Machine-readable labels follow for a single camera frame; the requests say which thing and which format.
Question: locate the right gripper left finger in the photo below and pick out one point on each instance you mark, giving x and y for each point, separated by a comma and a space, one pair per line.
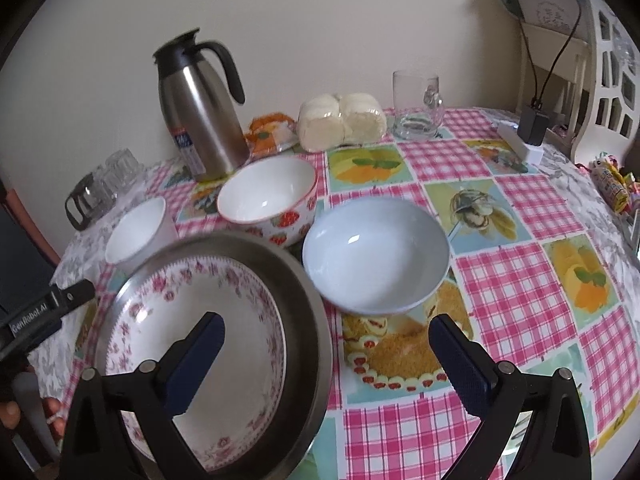
186, 363

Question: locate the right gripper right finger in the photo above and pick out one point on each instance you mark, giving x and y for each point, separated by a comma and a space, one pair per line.
468, 366

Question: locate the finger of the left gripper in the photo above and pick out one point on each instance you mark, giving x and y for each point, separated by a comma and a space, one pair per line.
62, 301

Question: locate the floral pink rimmed plate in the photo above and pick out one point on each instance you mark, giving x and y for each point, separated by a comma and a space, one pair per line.
224, 392

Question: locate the stainless steel round tray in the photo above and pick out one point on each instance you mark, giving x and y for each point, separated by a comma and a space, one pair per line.
152, 434

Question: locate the light blue bowl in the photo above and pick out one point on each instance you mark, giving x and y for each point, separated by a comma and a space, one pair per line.
376, 255

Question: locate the strawberry pattern bowl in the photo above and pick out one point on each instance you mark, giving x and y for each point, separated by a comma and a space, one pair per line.
274, 199

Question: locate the grey floral under cloth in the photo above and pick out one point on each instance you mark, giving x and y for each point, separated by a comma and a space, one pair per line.
84, 257

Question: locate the pink checkered fruit tablecloth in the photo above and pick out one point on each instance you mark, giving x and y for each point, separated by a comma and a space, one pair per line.
535, 275

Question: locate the small white bowl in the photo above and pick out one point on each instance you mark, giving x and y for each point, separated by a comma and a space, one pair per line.
142, 232

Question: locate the clear drinking glass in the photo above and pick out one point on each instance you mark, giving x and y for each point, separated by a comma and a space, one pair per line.
120, 171

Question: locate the white power strip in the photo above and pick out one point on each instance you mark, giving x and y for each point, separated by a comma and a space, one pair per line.
531, 154

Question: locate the stainless steel thermos jug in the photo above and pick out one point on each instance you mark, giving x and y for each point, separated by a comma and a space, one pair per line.
199, 85

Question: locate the colourful candy roll pack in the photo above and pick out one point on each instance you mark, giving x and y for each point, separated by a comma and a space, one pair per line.
620, 191

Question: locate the black power adapter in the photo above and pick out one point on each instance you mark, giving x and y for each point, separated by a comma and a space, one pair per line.
533, 125

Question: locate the orange snack packet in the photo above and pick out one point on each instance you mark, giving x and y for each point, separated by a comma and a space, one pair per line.
270, 135

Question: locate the clear glass mug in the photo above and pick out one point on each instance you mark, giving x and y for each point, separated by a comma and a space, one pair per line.
418, 107

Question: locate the bag of white buns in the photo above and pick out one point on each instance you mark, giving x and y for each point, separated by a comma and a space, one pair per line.
330, 121

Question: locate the white lattice chair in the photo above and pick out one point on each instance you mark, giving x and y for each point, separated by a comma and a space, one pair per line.
602, 77

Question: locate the glass teapot black handle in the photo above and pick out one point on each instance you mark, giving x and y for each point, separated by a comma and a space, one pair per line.
89, 201

